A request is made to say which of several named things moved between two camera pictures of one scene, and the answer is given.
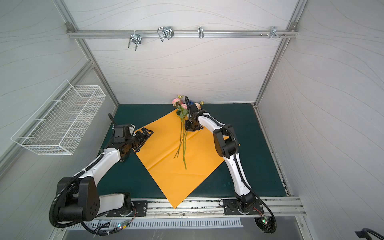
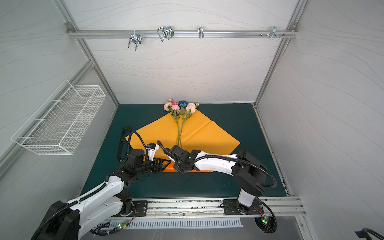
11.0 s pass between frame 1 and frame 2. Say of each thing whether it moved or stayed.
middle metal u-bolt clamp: stayed
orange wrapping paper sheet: moved
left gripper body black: moved
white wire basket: stayed
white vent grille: stayed
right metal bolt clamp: stayed
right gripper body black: moved
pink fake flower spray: moved
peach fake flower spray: moved
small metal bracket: stayed
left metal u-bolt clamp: stayed
